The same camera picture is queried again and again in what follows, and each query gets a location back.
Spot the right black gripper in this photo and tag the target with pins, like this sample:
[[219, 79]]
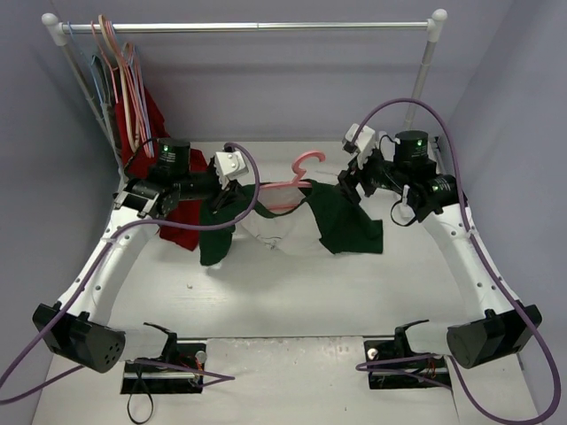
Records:
[[352, 178]]

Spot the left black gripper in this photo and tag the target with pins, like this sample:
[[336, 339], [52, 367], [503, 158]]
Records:
[[222, 193]]

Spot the white green raglan t shirt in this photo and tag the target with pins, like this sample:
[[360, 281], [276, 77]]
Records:
[[315, 221]]

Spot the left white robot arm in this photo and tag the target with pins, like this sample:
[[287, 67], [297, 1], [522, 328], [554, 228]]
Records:
[[77, 327]]

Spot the blue plastic hanger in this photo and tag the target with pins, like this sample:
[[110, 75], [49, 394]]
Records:
[[96, 73]]

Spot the white metal clothes rack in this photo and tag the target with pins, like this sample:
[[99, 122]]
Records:
[[278, 86]]

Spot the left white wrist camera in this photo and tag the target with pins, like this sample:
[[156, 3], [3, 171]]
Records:
[[229, 166]]

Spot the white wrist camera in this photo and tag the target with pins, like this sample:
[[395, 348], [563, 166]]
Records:
[[229, 166], [359, 148]]

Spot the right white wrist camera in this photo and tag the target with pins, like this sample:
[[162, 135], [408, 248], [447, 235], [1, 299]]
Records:
[[359, 148]]

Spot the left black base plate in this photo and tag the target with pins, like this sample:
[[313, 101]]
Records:
[[137, 378]]

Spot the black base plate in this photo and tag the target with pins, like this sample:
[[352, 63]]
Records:
[[137, 378], [387, 368]]

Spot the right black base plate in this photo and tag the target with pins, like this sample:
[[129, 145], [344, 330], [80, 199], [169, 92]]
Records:
[[387, 368]]

